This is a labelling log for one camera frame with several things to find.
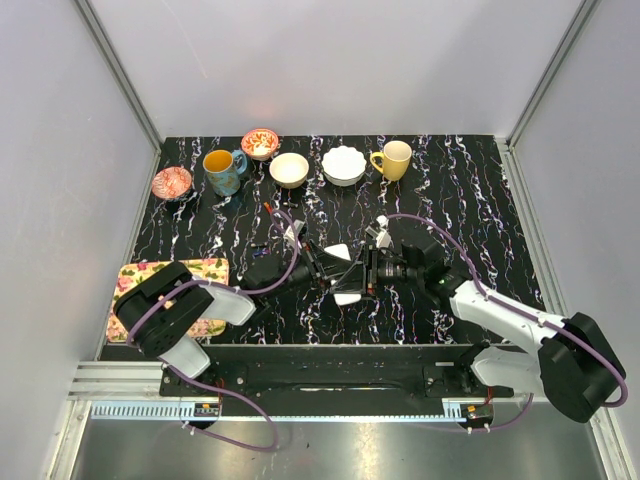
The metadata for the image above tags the cream round bowl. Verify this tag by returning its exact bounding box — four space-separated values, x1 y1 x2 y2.
269 153 309 189

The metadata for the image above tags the blue purple AAA battery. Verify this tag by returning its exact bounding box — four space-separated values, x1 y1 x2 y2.
251 243 270 258

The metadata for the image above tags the floral rectangular tray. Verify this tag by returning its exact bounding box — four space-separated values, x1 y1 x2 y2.
106 258 229 343

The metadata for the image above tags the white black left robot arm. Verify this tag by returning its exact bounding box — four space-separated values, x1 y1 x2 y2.
113 242 351 396

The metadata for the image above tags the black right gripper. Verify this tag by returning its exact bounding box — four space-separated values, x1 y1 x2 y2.
329 243 423 301

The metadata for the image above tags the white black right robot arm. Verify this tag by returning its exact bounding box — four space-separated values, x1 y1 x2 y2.
325 243 628 423

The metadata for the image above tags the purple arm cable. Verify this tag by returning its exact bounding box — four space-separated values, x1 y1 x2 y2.
384 213 630 434
125 209 302 451

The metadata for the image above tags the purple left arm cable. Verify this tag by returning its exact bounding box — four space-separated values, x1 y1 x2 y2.
125 209 302 451

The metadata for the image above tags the blue patterned mug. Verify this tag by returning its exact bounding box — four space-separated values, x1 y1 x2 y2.
203 150 248 197

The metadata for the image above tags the white battery cover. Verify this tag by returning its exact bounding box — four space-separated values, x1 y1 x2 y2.
324 244 351 261

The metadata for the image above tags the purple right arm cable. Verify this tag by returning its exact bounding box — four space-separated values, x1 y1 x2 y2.
384 213 630 434

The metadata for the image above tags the left aluminium frame post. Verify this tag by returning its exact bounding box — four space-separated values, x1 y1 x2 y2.
74 0 164 146

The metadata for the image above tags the orange floral bowl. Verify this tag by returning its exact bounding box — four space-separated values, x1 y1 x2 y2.
241 128 280 161

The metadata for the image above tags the aluminium table edge rail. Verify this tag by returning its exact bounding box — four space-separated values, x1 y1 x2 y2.
67 359 612 401

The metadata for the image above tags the aluminium corner frame post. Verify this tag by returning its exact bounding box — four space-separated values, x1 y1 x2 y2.
507 0 599 149

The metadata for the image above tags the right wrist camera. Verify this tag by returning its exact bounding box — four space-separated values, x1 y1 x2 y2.
365 215 392 249

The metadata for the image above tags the yellow mug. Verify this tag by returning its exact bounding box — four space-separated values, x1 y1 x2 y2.
369 140 413 181

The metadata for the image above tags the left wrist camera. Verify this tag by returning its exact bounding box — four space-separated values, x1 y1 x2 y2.
284 220 306 247

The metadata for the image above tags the white remote control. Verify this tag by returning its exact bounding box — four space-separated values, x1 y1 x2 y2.
333 293 362 306

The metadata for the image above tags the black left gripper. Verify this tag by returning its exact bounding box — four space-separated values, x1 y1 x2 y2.
265 240 351 301

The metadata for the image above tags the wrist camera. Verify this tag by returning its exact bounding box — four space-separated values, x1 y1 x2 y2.
365 215 392 249
284 220 306 247

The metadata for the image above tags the red patterned small dish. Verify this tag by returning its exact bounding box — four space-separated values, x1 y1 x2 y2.
151 166 193 201

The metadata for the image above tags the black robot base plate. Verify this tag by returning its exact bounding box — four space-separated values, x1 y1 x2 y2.
198 344 513 400

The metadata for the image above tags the white scalloped bowl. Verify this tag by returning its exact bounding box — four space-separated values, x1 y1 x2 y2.
321 146 367 187

